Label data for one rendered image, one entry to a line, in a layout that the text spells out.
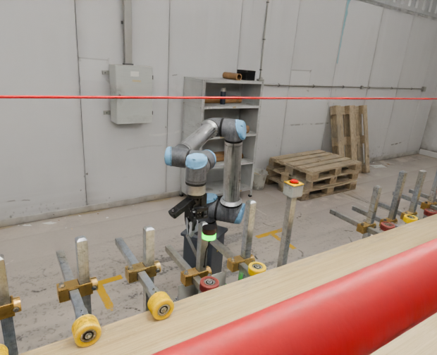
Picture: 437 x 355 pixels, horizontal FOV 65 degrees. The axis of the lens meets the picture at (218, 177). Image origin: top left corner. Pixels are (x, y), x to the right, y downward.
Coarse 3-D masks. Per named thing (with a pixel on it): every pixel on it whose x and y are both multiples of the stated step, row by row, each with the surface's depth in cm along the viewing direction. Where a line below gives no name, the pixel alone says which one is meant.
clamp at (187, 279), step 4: (192, 268) 156; (196, 268) 156; (208, 268) 157; (180, 272) 153; (188, 272) 153; (192, 272) 153; (196, 272) 153; (200, 272) 153; (204, 272) 154; (208, 272) 155; (180, 276) 154; (184, 276) 150; (188, 276) 150; (192, 276) 151; (200, 276) 154; (204, 276) 155; (180, 280) 154; (184, 280) 151; (188, 280) 151; (184, 284) 151; (188, 284) 151; (192, 284) 153
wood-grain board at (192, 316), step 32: (416, 224) 211; (320, 256) 167; (352, 256) 169; (384, 256) 172; (224, 288) 139; (256, 288) 140; (288, 288) 142; (128, 320) 118; (160, 320) 120; (192, 320) 121; (224, 320) 122; (32, 352) 104; (64, 352) 104; (96, 352) 105; (128, 352) 106; (384, 352) 113; (416, 352) 114
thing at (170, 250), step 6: (168, 246) 175; (168, 252) 172; (174, 252) 169; (174, 258) 166; (180, 258) 165; (180, 264) 161; (186, 264) 160; (198, 276) 152; (192, 282) 152; (198, 282) 148; (198, 288) 148
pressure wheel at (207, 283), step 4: (208, 276) 145; (200, 280) 142; (204, 280) 142; (208, 280) 141; (212, 280) 143; (216, 280) 142; (200, 284) 140; (204, 284) 140; (208, 284) 140; (212, 284) 140; (216, 284) 140; (200, 288) 140; (204, 288) 138; (208, 288) 138; (212, 288) 138
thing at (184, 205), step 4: (184, 200) 150; (188, 200) 149; (192, 200) 149; (180, 204) 149; (184, 204) 148; (188, 204) 148; (192, 204) 149; (172, 208) 148; (176, 208) 147; (180, 208) 146; (184, 208) 147; (168, 212) 147; (172, 212) 146; (176, 212) 145; (180, 212) 147; (172, 216) 146; (176, 216) 146
